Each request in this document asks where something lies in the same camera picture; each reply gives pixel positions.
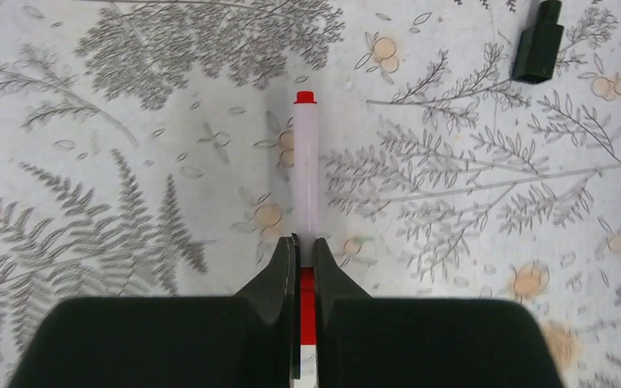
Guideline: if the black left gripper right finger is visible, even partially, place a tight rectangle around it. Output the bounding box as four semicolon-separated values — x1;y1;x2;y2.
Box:
313;238;563;388

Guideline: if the floral table cloth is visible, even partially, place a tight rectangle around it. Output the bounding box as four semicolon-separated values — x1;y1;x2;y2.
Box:
0;1;621;387

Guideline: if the red cap marker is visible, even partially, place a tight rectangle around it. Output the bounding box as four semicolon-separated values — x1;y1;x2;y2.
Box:
291;91;321;388

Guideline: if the black cap whiteboard marker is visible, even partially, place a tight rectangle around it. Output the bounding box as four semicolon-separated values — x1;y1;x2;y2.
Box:
510;0;564;85

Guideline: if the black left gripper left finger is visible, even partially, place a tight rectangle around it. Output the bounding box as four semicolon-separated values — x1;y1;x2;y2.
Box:
10;236;300;387

